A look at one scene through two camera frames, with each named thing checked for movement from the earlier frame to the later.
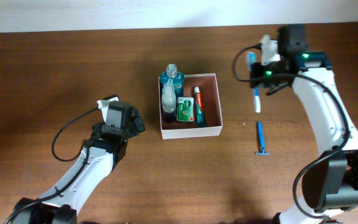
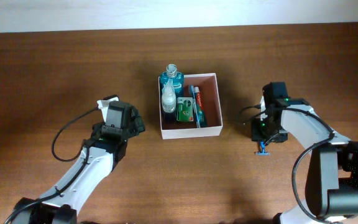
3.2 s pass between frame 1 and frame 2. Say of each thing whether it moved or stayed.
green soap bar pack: stayed
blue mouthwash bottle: stayed
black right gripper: moved
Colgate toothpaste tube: stayed
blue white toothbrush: moved
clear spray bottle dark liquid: stayed
